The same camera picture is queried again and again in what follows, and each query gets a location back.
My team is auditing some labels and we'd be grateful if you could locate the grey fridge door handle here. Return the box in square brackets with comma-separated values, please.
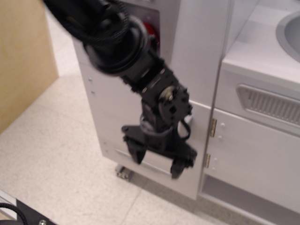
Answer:
[178, 115, 192, 139]

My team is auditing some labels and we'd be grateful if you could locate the grey vent grille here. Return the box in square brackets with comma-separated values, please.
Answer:
[236, 84, 300, 126]

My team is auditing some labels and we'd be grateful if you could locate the plywood panel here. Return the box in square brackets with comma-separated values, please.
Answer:
[0, 0, 58, 132]

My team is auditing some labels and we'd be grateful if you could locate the white low fridge door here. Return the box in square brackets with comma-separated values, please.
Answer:
[79, 62, 211, 200]

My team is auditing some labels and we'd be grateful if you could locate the grey toy sink basin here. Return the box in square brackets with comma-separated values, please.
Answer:
[276, 11, 300, 62]

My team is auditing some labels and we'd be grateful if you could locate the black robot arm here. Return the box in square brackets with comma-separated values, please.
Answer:
[45, 0, 197, 179]

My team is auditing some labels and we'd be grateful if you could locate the aluminium extrusion foot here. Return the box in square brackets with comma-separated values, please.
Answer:
[115, 165, 134, 181]

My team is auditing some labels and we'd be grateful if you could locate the black braided cable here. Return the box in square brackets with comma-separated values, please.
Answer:
[0, 202, 33, 225]

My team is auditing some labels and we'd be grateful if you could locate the aluminium frame rail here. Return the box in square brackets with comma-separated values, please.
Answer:
[0, 190, 16, 206]

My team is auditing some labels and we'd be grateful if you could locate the lower brass hinge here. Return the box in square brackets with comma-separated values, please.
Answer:
[203, 153, 210, 168]

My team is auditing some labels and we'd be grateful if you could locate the white toy kitchen counter unit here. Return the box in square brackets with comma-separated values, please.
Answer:
[200, 0, 300, 225]

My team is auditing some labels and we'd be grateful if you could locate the red toy strawberry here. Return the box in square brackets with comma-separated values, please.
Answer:
[143, 22, 160, 45]

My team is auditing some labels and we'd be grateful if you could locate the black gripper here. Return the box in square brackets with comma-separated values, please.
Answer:
[121, 125, 197, 179]

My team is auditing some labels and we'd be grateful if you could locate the brass hinge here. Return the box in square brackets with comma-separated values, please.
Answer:
[210, 118, 217, 137]
[203, 153, 210, 168]

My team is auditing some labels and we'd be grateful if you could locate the white oven cabinet door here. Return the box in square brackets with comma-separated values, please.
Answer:
[204, 109, 300, 213]

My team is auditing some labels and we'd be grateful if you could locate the upper brass hinge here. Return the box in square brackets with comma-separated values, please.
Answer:
[210, 118, 217, 137]

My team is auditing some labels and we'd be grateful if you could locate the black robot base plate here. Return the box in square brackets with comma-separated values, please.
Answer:
[0, 199, 57, 225]

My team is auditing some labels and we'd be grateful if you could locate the white toy fridge cabinet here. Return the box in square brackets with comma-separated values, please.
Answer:
[70, 0, 232, 201]

